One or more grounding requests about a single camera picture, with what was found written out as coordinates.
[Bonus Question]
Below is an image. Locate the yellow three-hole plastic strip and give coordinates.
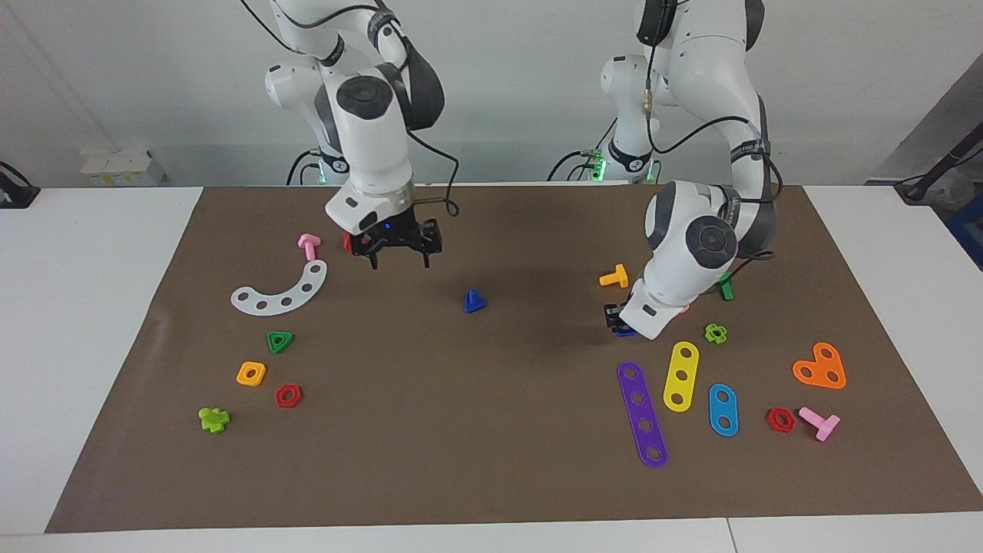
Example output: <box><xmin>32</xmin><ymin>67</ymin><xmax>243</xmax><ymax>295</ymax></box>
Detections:
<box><xmin>663</xmin><ymin>341</ymin><xmax>700</xmax><ymax>413</ymax></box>

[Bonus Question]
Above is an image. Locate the white curved five-hole plate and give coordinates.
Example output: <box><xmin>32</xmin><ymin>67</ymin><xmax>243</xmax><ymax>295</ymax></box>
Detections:
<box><xmin>230</xmin><ymin>260</ymin><xmax>329</xmax><ymax>317</ymax></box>

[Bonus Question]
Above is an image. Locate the purple four-hole plastic strip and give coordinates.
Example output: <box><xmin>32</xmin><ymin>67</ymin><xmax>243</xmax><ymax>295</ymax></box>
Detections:
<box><xmin>617</xmin><ymin>361</ymin><xmax>669</xmax><ymax>469</ymax></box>

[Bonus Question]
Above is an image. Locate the blue two-hole plastic strip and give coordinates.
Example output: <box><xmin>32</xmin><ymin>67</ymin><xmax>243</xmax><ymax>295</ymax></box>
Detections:
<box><xmin>708</xmin><ymin>383</ymin><xmax>740</xmax><ymax>438</ymax></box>

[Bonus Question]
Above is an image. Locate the brown table mat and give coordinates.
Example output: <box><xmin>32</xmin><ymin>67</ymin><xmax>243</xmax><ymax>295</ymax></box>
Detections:
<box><xmin>45</xmin><ymin>184</ymin><xmax>983</xmax><ymax>533</ymax></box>

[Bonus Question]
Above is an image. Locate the orange heart-shaped plastic plate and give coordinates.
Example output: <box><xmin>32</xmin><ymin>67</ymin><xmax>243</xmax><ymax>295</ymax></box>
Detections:
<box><xmin>792</xmin><ymin>342</ymin><xmax>847</xmax><ymax>390</ymax></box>

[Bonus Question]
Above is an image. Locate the white box stack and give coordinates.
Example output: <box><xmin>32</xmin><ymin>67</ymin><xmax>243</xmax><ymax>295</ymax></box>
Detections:
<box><xmin>81</xmin><ymin>148</ymin><xmax>167</xmax><ymax>187</ymax></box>

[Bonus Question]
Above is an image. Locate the black stand pole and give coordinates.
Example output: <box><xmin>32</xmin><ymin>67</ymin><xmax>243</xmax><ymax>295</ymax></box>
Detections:
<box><xmin>895</xmin><ymin>123</ymin><xmax>983</xmax><ymax>204</ymax></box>

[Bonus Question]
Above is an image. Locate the blue crate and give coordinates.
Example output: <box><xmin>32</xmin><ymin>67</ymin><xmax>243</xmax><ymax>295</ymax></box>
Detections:
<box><xmin>946</xmin><ymin>196</ymin><xmax>983</xmax><ymax>271</ymax></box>

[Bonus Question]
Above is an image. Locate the black device on table edge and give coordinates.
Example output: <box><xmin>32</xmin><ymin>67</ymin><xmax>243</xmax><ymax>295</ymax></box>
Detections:
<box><xmin>0</xmin><ymin>161</ymin><xmax>41</xmax><ymax>209</ymax></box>

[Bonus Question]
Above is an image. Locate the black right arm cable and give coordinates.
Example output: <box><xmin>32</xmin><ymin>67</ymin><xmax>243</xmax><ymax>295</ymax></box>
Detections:
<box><xmin>405</xmin><ymin>127</ymin><xmax>462</xmax><ymax>218</ymax></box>

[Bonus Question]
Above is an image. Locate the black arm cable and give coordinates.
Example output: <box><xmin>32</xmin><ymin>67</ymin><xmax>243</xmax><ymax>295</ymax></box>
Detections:
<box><xmin>636</xmin><ymin>0</ymin><xmax>784</xmax><ymax>204</ymax></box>
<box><xmin>405</xmin><ymin>127</ymin><xmax>462</xmax><ymax>218</ymax></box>

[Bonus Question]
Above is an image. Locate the black base cable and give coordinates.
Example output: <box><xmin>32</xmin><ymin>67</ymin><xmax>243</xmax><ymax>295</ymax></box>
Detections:
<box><xmin>547</xmin><ymin>148</ymin><xmax>609</xmax><ymax>183</ymax></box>
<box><xmin>286</xmin><ymin>149</ymin><xmax>325</xmax><ymax>187</ymax></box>

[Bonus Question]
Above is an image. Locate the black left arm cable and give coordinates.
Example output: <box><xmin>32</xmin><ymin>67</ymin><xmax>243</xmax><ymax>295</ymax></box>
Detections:
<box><xmin>636</xmin><ymin>0</ymin><xmax>784</xmax><ymax>204</ymax></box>

